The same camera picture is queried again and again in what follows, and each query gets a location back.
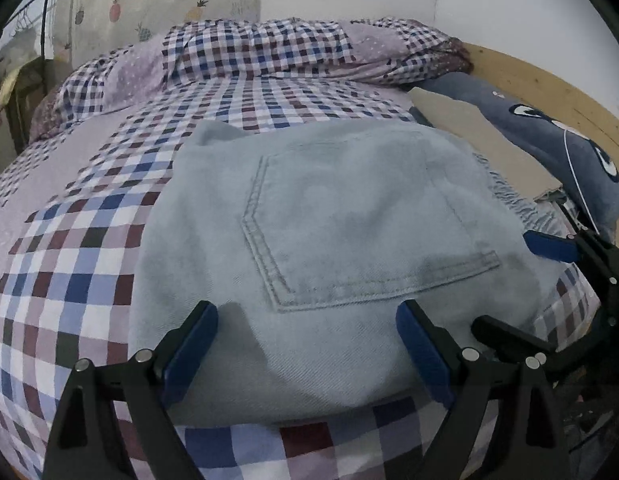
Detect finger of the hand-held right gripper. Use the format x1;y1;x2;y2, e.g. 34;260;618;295
471;314;619;375
522;229;619;301

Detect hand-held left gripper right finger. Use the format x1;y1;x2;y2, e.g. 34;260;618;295
395;299;573;480

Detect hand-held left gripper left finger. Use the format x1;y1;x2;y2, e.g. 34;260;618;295
43;301;220;480

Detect light blue denim pants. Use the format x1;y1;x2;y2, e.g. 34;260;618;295
129;119;580;428

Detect grey fox plush pillow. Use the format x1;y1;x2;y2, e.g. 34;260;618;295
424;71;619;241

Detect beige folded pants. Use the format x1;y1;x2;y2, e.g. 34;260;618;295
407;86;565;203

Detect checked patchwork bedsheet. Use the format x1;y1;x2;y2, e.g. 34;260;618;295
0;75;603;480

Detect wooden side cabinet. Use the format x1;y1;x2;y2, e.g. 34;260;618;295
0;57;57;153

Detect checked patchwork quilt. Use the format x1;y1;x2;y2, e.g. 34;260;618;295
29;17;475;141

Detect pineapple print curtain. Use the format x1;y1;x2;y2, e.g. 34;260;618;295
54;0;262;68

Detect black metal rack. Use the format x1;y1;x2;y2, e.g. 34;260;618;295
16;0;62;63

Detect white charging cable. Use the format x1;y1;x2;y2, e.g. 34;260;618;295
563;129;599;235

